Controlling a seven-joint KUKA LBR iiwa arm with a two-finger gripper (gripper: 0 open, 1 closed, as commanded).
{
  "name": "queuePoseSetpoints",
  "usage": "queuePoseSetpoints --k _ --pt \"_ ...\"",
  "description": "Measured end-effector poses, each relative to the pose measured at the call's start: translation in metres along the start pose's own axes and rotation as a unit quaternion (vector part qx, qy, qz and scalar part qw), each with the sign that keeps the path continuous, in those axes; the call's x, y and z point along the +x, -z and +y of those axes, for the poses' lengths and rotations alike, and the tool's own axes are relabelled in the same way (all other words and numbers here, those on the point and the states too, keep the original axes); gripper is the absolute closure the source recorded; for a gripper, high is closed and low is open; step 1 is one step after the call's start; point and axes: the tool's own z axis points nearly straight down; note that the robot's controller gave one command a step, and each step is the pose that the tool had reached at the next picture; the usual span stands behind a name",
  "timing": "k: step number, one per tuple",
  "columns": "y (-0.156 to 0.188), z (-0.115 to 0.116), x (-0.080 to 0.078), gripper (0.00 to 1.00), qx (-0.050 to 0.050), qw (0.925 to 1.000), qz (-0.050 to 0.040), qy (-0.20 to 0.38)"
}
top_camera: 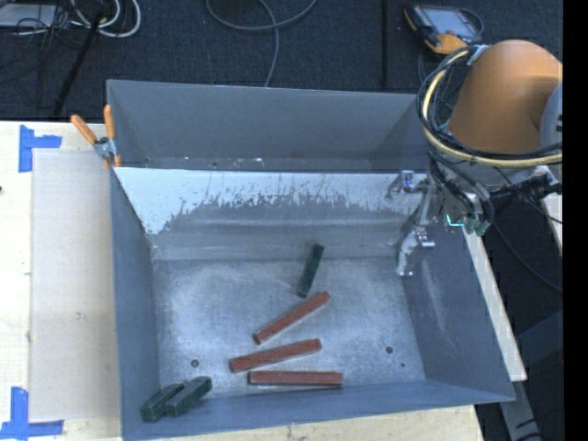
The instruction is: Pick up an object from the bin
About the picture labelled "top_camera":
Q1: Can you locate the red-brown flat block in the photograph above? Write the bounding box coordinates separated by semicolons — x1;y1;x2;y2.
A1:
252;290;333;345
228;338;322;375
247;369;345;389

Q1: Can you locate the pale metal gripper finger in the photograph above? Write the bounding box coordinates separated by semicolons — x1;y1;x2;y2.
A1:
384;170;429;201
395;227;436;277

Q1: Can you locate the black cylinder on white bracket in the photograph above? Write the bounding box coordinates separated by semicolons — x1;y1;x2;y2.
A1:
489;168;562;201

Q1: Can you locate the dark green flat block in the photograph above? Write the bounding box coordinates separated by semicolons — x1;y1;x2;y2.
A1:
295;243;326;300
139;382;186;424
164;375;214;418

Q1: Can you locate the grey metal bin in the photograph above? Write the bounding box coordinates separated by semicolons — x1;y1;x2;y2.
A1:
105;79;516;441

